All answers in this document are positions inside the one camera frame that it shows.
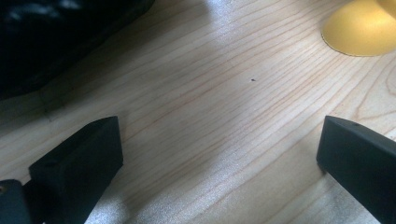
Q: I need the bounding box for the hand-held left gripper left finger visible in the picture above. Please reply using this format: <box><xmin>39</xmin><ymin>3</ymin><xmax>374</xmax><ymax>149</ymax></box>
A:
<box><xmin>28</xmin><ymin>116</ymin><xmax>124</xmax><ymax>224</ymax></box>

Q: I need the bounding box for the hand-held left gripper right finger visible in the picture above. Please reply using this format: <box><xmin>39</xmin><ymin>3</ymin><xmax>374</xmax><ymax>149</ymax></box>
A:
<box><xmin>316</xmin><ymin>115</ymin><xmax>396</xmax><ymax>224</ymax></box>

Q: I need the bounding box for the black plastic garbage bag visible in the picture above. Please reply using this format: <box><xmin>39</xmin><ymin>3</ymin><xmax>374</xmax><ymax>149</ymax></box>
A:
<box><xmin>0</xmin><ymin>0</ymin><xmax>157</xmax><ymax>101</ymax></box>

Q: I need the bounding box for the yellow rounded plastic object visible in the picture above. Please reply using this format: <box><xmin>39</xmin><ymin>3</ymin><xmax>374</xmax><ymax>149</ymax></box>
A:
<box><xmin>320</xmin><ymin>0</ymin><xmax>396</xmax><ymax>58</ymax></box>

